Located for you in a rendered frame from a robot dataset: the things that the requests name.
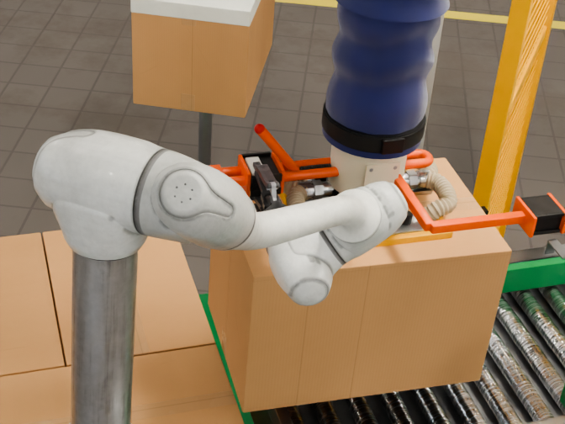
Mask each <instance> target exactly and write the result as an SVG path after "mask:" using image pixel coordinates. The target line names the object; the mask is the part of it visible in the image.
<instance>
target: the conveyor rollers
mask: <svg viewBox="0 0 565 424"><path fill-rule="evenodd" d="M537 289H538V290H539V292H540V293H541V294H542V296H543V297H544V298H545V300H546V301H547V303H548V304H549V305H550V306H551V307H552V309H553V310H554V311H555V313H556V314H557V315H558V317H559V318H560V319H561V321H562V322H563V324H564V325H565V296H564V295H563V294H562V292H561V291H560V289H559V288H558V287H557V286H556V285H553V286H547V287H541V288H537ZM510 293H511V294H512V296H513V297H514V298H515V300H516V301H517V303H518V304H519V306H520V307H521V309H522V310H523V311H524V312H525V314H526V315H527V316H528V318H529V319H530V321H531V322H532V324H533V325H534V326H535V328H536V329H537V330H538V331H539V333H540V334H541V336H542V337H543V339H544V340H545V341H546V343H547V345H548V346H549V347H550V348H551V350H552V351H553V352H554V354H555V355H556V356H557V358H558V359H559V361H560V362H561V364H562V365H563V367H564V368H565V337H564V335H563V334H562V333H561V332H560V331H559V329H558V328H557V326H556V325H555V324H554V322H553V321H552V319H551V318H550V317H549V315H548V314H547V313H546V312H545V311H544V309H543V308H542V307H541V305H540V304H539V302H538V301H537V300H536V298H535V297H534V295H533V294H532V293H531V291H530V290H529V289H525V290H519V291H513V292H510ZM496 316H497V318H498V319H499V321H500V323H501V324H502V326H503V327H504V329H505V330H506V331H507V332H508V334H509V335H510V337H511V338H512V340H513V341H514V343H515V345H516V346H517V347H518V348H519V350H520V351H521V353H522V354H523V356H524V357H525V359H526V361H527V362H528V364H530V366H531V367H532V369H533V370H534V372H535V373H536V375H537V376H538V378H539V379H540V381H541V382H542V383H543V385H544V386H545V388H546V389H547V391H548V392H549V394H550V395H551V397H552V398H553V399H554V401H555V402H556V403H557V405H558V407H559V408H560V410H561V411H562V413H563V414H564V415H565V407H564V406H563V405H562V403H561V402H560V397H561V394H562V389H563V386H564V384H565V382H564V381H563V379H562V378H561V376H560V375H559V373H558V372H557V371H556V369H555V368H554V367H553V366H552V364H551V362H550V361H549V360H548V358H547V356H546V355H545V354H544V352H543V351H542V350H541V349H540V347H539V346H538V344H537V343H536V341H535V340H534V338H533V337H532V335H531V334H530V333H529V332H528V330H527V329H526V328H525V326H524V324H523V323H522V322H521V320H520V318H519V317H518V316H517V314H516V313H515V312H514V311H513V309H512V308H511V306H510V305H509V303H508V302H507V300H506V299H505V298H504V296H503V295H502V294H501V296H500V300H499V306H498V309H497V313H496ZM488 352H489V354H490V356H491V357H492V359H493V360H494V361H495V363H496V364H497V366H498V367H499V369H500V371H501V372H502V374H503V376H504V377H505V378H506V380H507V381H508V383H509V384H510V386H511V388H512V389H513V391H514V392H515V393H516V395H517V397H518V398H519V400H520V402H521V403H522V405H523V406H524V407H525V409H526V410H527V412H528V413H529V415H530V417H531V419H532V420H533V421H539V420H545V419H549V418H553V417H554V416H553V414H552V413H551V412H550V410H549V409H548V407H547V405H546V404H545V402H544V401H543V399H542V398H541V397H540V396H539V394H538V393H537V391H536V389H535V388H534V386H533V385H532V383H531V382H530V380H529V379H528V378H527V376H526V375H525V373H524V372H523V370H522V369H521V367H520V365H519V364H518V363H517V362H516V360H515V358H514V357H513V355H512V354H511V352H510V350H509V349H508V348H507V347H506V346H505V344H504V342H503V341H502V339H501V338H500V336H499V334H498V333H497V331H496V330H495V329H494V327H493V330H492V333H491V337H490V340H489V344H488ZM474 383H475V385H477V387H478V389H479V391H480V392H481V394H482V396H483V398H484V399H485V400H486V402H487V403H488V406H489V407H490V409H491V411H492V412H493V413H494V415H495V417H496V418H497V420H498V421H499V424H522V421H521V420H520V418H519V417H518V415H517V414H516V412H515V410H514V409H513V407H512V405H511V404H510V403H509V401H508V400H507V398H506V397H505V395H504V393H503V391H502V390H501V388H500V387H499V385H498V384H497V382H496V381H495V379H494V377H493V376H492V374H491V373H490V372H489V370H488V368H487V367H486V365H485V363H484V364H483V370H482V373H481V377H480V380H477V381H474ZM442 386H443V388H444V390H445V392H446V393H447V395H448V397H449V398H450V400H451V402H452V404H453V405H454V407H455V408H456V410H457V413H458V414H459V416H460V417H461V418H462V421H463V423H464V424H487V422H486V421H485V420H484V418H483V416H482V414H481V413H480V411H479V409H478V408H477V406H476V405H475V403H474V401H473V399H472V397H471V396H470V394H469V393H468V392H467V389H466V388H465V386H464V384H463V383H459V384H447V385H442ZM410 391H411V393H412V395H413V396H414V398H415V400H416V402H417V404H418V405H419V407H420V409H421V411H422V413H423V415H424V416H425V419H426V420H427V422H428V424H451V423H450V421H449V419H448V418H447V416H446V413H445V412H444V411H443V409H442V407H441V405H440V403H439V401H438V399H437V398H436V396H435V394H434V393H433V391H432V389H431V387H428V388H422V389H416V390H410ZM378 397H379V399H380V401H381V402H382V403H383V406H384V408H385V410H386V412H387V413H388V416H389V418H390V420H391V422H392V423H393V424H415V423H414V421H413V419H412V417H411V415H410V414H409V412H408V410H407V408H406V406H405V404H404V402H403V401H402V399H401V397H400V395H399V392H391V393H385V394H379V395H378ZM345 401H346V403H347V405H348V407H349V409H350V411H351V414H352V416H353V418H354V420H355V422H356V424H378V422H377V420H376V418H375V416H374V415H373V413H372V409H371V407H370V405H369V404H368V402H367V399H366V397H365V396H361V397H355V398H348V399H345ZM311 405H312V406H313V408H314V412H315V414H316V416H317V418H318V420H319V424H341V421H340V418H339V417H338V415H337V413H336V411H335V407H334V406H333V404H332V402H331V401H324V402H318V403H312V404H311ZM287 409H288V413H289V415H290V417H291V419H292V422H293V424H304V420H303V418H302V416H301V414H300V412H299V409H298V406H297V405H294V406H287Z"/></svg>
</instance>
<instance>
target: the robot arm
mask: <svg viewBox="0 0 565 424"><path fill-rule="evenodd" d="M245 160H246V164H247V166H248V167H249V169H250V171H251V174H252V176H256V180H257V183H258V185H259V188H260V190H261V196H257V197H251V196H250V197H248V195H247V194H246V192H245V190H244V189H243V188H242V187H241V186H240V185H239V184H238V183H237V182H236V181H234V180H233V179H232V178H230V177H228V176H227V175H225V174H224V173H222V172H221V171H219V170H217V169H215V168H213V167H210V166H208V165H204V164H202V163H201V162H198V161H196V160H194V159H192V158H191V157H188V156H185V155H183V154H181V153H178V152H176V151H171V150H168V149H166V148H163V147H160V146H158V145H155V144H153V143H151V142H149V141H147V140H142V139H139V138H135V137H132V136H128V135H122V134H119V133H114V132H110V131H106V130H71V131H68V132H66V133H64V134H60V135H55V136H52V137H51V138H49V139H48V140H47V141H46V142H45V143H44V144H43V145H42V147H40V149H39V151H38V153H37V155H36V158H35V159H34V165H33V171H32V177H33V182H34V189H35V191H36V193H37V194H38V195H39V197H40V199H41V200H42V201H43V203H44V204H45V205H46V206H48V207H50V208H52V209H53V212H54V214H55V217H56V219H57V221H58V223H59V226H60V228H61V230H62V234H63V236H64V239H65V240H66V243H67V244H68V246H69V247H70V248H71V249H72V296H71V422H70V423H69V424H132V423H130V418H131V400H132V381H133V362H134V343H135V307H136V287H137V268H138V251H139V249H140V248H141V247H142V246H143V244H144V243H145V241H146V239H147V236H150V237H155V238H158V239H163V240H168V241H177V242H181V243H186V244H188V243H194V244H196V245H198V246H201V247H204V248H208V249H215V250H219V251H229V250H243V251H248V250H257V249H262V248H266V250H267V254H268V255H269V264H270V267H271V270H272V273H273V275H274V278H275V279H276V280H277V283H278V284H279V286H280V287H281V288H282V289H283V291H284V292H285V293H286V294H287V295H288V296H289V298H290V299H291V300H292V301H293V302H295V303H296V304H298V305H303V306H310V305H317V304H318V303H320V302H321V301H323V300H324V299H325V298H326V297H327V295H328V294H329V292H330V288H331V285H332V280H333V276H334V274H335V273H336V272H337V271H338V270H339V269H340V268H341V267H342V266H343V265H344V264H346V263H347V262H349V261H350V260H352V259H354V258H356V257H359V256H361V255H362V254H364V253H366V252H368V251H370V250H371V249H373V248H374V247H375V246H377V245H378V244H380V243H381V242H383V241H384V240H386V239H387V238H388V237H390V236H391V235H392V234H393V233H394V232H395V231H396V230H397V229H398V228H399V227H400V226H401V225H402V224H403V222H404V220H405V219H406V217H407V212H408V204H407V202H406V200H405V198H404V196H403V195H402V193H401V192H400V190H399V188H398V187H397V186H396V185H395V184H393V183H389V182H387V181H381V182H375V183H369V184H368V185H366V186H364V187H359V188H355V189H349V190H346V191H344V192H342V193H339V194H338V195H337V196H332V197H328V198H323V199H316V200H313V201H309V202H305V203H301V204H294V205H290V206H287V205H285V204H283V203H282V201H281V199H280V198H279V196H278V195H277V191H276V189H278V188H279V187H280V184H279V182H278V181H277V180H276V178H275V177H274V176H273V174H272V171H271V170H270V168H269V166H268V165H267V164H263V165H262V164H261V161H260V159H259V157H258V156H254V157H246V159H245ZM252 200H254V201H255V202H256V203H255V204H253V203H252Z"/></svg>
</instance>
